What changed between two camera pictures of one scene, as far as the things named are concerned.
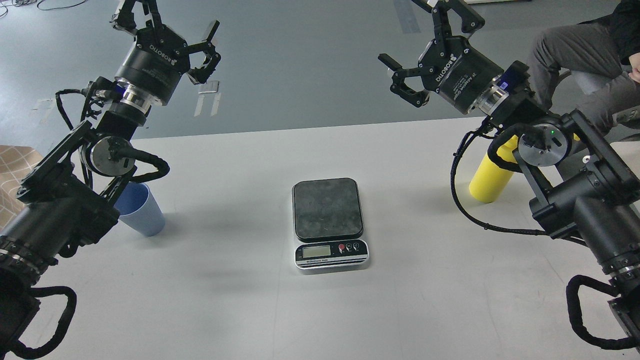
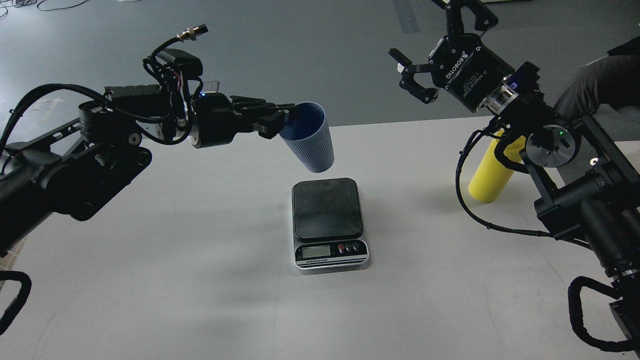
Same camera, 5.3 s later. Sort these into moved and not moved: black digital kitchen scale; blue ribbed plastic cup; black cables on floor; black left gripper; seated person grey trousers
Moved: blue ribbed plastic cup; seated person grey trousers; black left gripper
Not moved: black cables on floor; black digital kitchen scale
